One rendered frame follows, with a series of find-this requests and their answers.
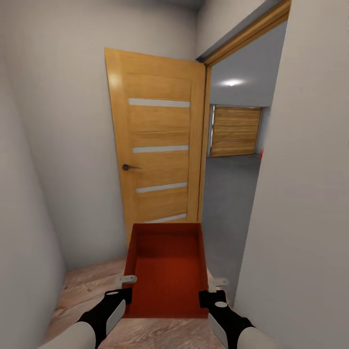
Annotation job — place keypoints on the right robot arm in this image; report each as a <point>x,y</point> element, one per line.
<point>233,331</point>

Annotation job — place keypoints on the garage door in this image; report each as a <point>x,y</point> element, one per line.
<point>235,130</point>

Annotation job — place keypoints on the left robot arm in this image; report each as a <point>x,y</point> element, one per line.
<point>94,326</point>

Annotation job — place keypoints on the storage box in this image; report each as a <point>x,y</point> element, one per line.
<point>169,262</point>

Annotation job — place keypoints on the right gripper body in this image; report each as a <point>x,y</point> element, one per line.
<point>205,297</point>

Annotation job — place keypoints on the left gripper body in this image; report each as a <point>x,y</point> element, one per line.
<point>127,294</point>

